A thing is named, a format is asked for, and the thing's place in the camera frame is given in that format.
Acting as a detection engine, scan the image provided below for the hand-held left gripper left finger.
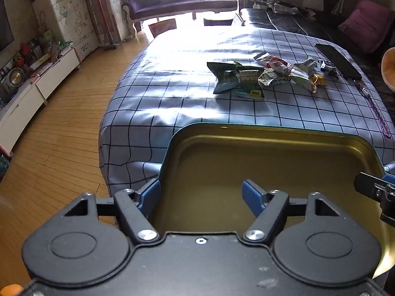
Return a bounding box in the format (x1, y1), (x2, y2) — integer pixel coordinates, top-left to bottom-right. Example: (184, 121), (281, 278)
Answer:
(63, 179), (161, 243)

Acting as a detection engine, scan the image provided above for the clutter of small items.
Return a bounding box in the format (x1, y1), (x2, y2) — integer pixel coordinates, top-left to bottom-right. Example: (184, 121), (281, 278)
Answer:
(0, 30), (76, 105)

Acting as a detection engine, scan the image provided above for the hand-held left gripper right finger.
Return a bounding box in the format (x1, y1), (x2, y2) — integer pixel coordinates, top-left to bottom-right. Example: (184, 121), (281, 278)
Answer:
(241, 179), (340, 243)

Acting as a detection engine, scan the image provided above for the orange yellow candy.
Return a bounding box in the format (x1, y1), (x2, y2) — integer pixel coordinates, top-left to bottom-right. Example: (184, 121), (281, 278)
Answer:
(310, 73), (327, 93)

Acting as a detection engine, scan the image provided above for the purple chaise sofa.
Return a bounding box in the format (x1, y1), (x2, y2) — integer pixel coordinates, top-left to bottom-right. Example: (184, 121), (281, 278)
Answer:
(122, 0), (238, 35)

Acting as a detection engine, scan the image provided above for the black television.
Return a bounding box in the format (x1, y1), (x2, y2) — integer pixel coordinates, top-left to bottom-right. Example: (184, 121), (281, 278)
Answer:
(0, 0), (16, 54)

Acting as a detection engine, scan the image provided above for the white cartoon print cabinet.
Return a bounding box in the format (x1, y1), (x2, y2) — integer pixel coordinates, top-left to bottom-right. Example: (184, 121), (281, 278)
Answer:
(32, 0), (100, 61)

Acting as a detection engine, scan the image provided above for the white paper bag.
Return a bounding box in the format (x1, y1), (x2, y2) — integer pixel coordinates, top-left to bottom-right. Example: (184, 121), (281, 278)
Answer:
(302, 0), (325, 12)

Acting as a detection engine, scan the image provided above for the red stick vacuum cleaner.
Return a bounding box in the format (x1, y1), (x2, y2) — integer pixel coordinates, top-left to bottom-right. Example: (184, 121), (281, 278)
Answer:
(87, 0), (118, 50)

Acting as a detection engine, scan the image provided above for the small white snack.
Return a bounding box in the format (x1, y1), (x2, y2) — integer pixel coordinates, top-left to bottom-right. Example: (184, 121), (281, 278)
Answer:
(257, 69), (292, 89)

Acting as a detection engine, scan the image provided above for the purple beaded phone lanyard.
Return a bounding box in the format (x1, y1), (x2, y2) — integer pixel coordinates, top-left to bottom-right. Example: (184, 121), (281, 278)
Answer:
(353, 79), (393, 138)

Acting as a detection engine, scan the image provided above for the red and white snack packet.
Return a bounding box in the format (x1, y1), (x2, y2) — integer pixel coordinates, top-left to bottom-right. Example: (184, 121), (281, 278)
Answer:
(254, 51), (293, 75)

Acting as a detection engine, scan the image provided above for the black leather sofa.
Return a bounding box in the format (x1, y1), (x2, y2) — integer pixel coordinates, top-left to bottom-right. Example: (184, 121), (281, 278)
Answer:
(239, 6), (395, 105)

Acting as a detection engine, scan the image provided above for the orange plush cushion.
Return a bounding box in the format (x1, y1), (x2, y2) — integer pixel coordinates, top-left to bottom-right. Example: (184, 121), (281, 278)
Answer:
(381, 46), (395, 92)

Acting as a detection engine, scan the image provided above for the dark chair back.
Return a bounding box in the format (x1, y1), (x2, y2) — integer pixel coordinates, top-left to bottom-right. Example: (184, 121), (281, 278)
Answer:
(203, 18), (234, 27)

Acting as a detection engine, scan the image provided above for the yellow and white snack packet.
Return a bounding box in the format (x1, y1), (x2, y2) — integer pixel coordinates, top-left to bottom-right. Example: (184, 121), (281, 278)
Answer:
(289, 73), (311, 91)

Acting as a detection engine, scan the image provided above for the pink chair back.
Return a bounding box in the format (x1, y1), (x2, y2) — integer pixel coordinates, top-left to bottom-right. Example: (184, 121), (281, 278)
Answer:
(148, 18), (177, 39)

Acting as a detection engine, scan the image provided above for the blue checked tablecloth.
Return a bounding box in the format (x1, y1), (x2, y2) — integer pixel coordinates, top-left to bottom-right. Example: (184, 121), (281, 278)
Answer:
(99, 25), (395, 222)

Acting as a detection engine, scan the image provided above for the white low sideboard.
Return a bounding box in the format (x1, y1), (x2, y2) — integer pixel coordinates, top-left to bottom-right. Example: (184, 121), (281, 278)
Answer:
(0, 48), (81, 155)

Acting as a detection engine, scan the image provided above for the yellow green packet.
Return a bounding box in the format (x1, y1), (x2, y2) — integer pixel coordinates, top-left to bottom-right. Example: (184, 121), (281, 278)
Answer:
(235, 88), (265, 99)

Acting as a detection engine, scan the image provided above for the pink cushion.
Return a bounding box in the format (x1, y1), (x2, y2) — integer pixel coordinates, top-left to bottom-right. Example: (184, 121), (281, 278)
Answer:
(337, 0), (395, 54)

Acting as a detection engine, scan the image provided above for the pale grey snack bar packet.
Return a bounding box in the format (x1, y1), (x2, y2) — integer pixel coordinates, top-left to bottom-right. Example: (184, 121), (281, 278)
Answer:
(292, 57), (317, 75)

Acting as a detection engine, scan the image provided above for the green snack bag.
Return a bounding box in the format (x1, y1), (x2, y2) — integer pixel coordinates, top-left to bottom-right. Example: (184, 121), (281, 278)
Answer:
(239, 68), (263, 89)
(206, 61), (245, 95)

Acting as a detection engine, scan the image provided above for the black smartphone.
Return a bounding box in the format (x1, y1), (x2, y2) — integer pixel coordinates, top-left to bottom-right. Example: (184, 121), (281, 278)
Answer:
(314, 43), (362, 80)

